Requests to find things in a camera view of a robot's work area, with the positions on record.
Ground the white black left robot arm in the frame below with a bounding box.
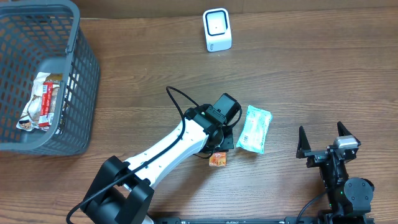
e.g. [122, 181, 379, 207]
[79, 93, 242, 224]

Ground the orange Kleenex tissue pack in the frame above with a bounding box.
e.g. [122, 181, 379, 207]
[209, 152, 226, 167]

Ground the red stick sachet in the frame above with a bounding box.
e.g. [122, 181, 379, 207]
[38, 81, 60, 129]

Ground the white barcode scanner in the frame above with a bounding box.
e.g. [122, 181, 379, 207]
[202, 8, 232, 52]

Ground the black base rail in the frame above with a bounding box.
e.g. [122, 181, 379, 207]
[154, 217, 375, 224]

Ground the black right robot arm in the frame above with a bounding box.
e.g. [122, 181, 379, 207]
[295, 121, 374, 223]

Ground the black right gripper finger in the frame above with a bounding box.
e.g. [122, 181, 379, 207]
[297, 126, 311, 153]
[337, 121, 361, 146]

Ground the grey plastic mesh basket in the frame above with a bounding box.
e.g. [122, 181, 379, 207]
[1, 1, 101, 156]

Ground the beige Pantree snack pouch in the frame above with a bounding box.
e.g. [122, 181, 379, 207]
[16, 72, 62, 131]

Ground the teal wet wipes pack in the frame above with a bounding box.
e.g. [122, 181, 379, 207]
[236, 105, 273, 154]

